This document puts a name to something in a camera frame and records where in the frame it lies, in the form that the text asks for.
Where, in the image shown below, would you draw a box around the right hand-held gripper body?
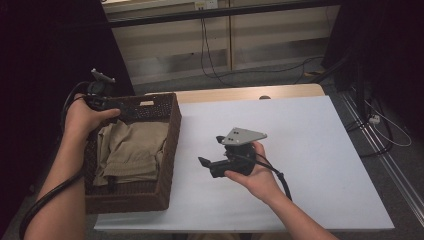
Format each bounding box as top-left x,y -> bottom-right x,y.
208,127 -> 268,179

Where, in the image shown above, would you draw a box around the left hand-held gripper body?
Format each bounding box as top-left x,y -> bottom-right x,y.
83,68 -> 125,113

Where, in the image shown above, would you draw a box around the beige pants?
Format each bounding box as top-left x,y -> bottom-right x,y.
93,119 -> 169,187

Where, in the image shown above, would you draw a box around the brown wicker basket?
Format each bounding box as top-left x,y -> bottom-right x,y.
82,92 -> 183,214

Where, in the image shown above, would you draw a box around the person's left hand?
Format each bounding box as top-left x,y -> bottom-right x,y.
63,93 -> 122,144

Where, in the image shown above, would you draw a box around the person's right hand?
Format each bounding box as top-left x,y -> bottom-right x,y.
223,141 -> 288,204

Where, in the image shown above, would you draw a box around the white table sheet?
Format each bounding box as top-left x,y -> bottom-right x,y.
94,95 -> 395,233

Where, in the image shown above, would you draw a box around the black curtain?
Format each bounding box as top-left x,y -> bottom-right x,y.
0,0 -> 135,234
321,0 -> 424,134

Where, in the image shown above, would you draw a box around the long white desk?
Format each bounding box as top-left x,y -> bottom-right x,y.
101,0 -> 341,86

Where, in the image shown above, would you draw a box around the black stand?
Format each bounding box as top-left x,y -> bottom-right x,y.
314,33 -> 369,118

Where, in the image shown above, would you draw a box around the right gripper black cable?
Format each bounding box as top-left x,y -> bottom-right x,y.
229,152 -> 294,202

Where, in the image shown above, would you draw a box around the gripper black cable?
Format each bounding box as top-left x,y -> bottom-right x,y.
18,80 -> 93,240
229,152 -> 294,202

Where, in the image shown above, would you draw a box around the black hanging cable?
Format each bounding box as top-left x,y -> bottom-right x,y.
203,18 -> 326,81
199,18 -> 234,88

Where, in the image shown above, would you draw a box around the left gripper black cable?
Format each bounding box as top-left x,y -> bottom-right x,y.
18,80 -> 93,240

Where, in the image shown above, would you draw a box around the white wall power outlet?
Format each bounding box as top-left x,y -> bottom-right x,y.
194,0 -> 219,10

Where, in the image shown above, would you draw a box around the black floor cable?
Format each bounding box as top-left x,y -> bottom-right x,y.
345,94 -> 395,158

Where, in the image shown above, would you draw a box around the metal floor rail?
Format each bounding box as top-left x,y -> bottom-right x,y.
339,90 -> 424,218

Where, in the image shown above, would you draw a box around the white floor cable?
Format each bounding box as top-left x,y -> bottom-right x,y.
364,99 -> 413,148

